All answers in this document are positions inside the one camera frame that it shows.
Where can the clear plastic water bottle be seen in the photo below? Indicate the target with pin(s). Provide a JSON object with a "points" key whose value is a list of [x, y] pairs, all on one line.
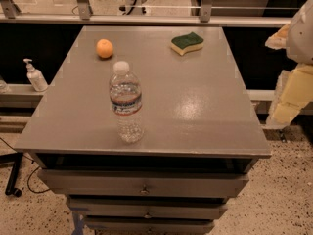
{"points": [[126, 98]]}

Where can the green and yellow sponge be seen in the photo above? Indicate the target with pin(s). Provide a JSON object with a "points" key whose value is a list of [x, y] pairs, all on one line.
{"points": [[184, 44]]}

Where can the metal window rail frame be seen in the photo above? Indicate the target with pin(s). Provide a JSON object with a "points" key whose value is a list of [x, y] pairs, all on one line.
{"points": [[250, 13]]}

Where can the black metal stand leg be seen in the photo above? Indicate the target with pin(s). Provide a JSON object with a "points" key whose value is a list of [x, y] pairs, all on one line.
{"points": [[15, 161]]}

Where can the grey drawer cabinet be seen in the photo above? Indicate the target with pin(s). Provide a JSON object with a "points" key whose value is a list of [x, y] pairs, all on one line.
{"points": [[201, 133]]}

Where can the orange fruit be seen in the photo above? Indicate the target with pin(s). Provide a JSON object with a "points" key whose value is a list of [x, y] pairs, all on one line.
{"points": [[104, 48]]}

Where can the white pump dispenser bottle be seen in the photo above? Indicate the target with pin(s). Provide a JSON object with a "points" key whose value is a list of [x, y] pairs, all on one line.
{"points": [[35, 77]]}

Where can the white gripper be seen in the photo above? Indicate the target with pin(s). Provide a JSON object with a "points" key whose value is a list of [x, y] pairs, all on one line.
{"points": [[301, 38]]}

